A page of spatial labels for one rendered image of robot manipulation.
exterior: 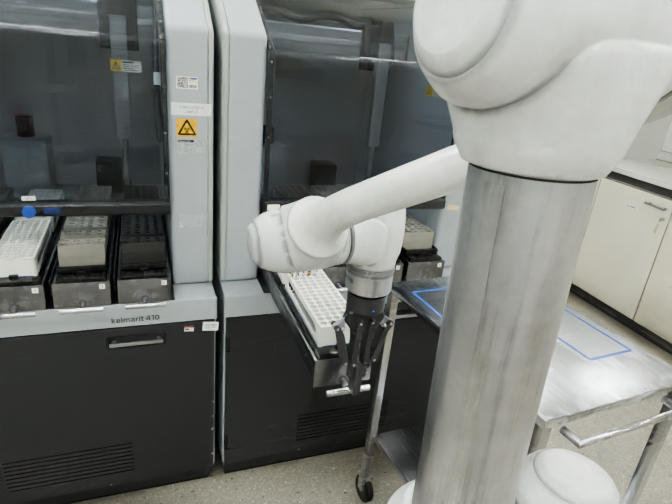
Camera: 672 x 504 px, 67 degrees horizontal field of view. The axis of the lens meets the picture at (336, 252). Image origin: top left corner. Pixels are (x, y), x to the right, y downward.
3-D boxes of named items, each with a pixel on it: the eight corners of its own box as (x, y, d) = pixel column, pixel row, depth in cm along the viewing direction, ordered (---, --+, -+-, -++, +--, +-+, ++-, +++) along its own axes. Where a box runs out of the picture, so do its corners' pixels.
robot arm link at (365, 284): (340, 254, 98) (337, 281, 100) (357, 274, 90) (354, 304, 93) (382, 252, 101) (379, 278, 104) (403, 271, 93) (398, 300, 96)
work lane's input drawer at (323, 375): (251, 261, 170) (252, 236, 167) (291, 259, 175) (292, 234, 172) (318, 401, 108) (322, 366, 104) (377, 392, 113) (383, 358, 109)
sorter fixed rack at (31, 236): (15, 239, 152) (12, 219, 150) (53, 237, 156) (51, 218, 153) (-9, 283, 127) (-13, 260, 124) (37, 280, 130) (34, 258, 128)
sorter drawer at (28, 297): (31, 220, 184) (28, 196, 181) (74, 220, 189) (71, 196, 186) (-22, 324, 122) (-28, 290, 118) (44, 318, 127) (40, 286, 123)
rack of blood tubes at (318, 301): (283, 290, 138) (285, 270, 136) (318, 288, 142) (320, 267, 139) (318, 352, 113) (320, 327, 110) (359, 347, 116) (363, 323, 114)
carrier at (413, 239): (429, 246, 175) (432, 229, 173) (431, 248, 174) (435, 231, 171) (398, 247, 172) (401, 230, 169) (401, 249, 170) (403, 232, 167)
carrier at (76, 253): (106, 261, 140) (105, 241, 138) (106, 264, 139) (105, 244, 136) (59, 263, 136) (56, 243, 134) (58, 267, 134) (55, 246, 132)
